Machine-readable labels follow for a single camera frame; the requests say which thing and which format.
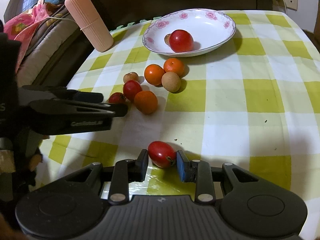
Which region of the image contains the large round red tomato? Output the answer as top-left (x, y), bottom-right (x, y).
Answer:
top-left (169, 29), bottom-right (194, 53)

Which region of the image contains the white floral ceramic plate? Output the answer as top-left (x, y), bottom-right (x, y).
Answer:
top-left (142, 9), bottom-right (236, 57)

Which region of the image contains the green white checkered tablecloth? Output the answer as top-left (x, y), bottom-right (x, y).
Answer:
top-left (36, 11), bottom-right (319, 239)

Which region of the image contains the orange tangerine rear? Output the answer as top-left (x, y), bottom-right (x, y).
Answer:
top-left (163, 58), bottom-right (185, 77)

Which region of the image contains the brown longan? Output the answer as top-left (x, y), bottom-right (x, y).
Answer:
top-left (162, 72), bottom-right (181, 93)
top-left (164, 34), bottom-right (171, 46)
top-left (123, 72), bottom-right (139, 83)

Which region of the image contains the oval red cherry tomato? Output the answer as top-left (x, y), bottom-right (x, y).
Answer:
top-left (123, 80), bottom-right (142, 102)

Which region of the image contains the red cherry tomato front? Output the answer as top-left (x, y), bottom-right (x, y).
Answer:
top-left (148, 141), bottom-right (176, 168)

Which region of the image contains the orange tangerine front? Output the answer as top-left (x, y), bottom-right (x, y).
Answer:
top-left (134, 90), bottom-right (158, 115)

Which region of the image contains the red cherry tomato with stem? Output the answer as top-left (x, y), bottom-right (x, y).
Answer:
top-left (108, 92), bottom-right (126, 104)

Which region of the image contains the orange tangerine middle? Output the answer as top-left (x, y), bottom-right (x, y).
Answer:
top-left (144, 64), bottom-right (165, 86)

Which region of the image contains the white cable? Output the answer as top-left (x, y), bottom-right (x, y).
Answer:
top-left (44, 16), bottom-right (77, 22)

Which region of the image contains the orange tangerine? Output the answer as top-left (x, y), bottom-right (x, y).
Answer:
top-left (144, 64), bottom-right (165, 86)
top-left (134, 90), bottom-right (158, 115)
top-left (163, 58), bottom-right (185, 77)

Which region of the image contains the pink ribbed cylindrical container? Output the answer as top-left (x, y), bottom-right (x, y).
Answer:
top-left (65, 0), bottom-right (114, 52)

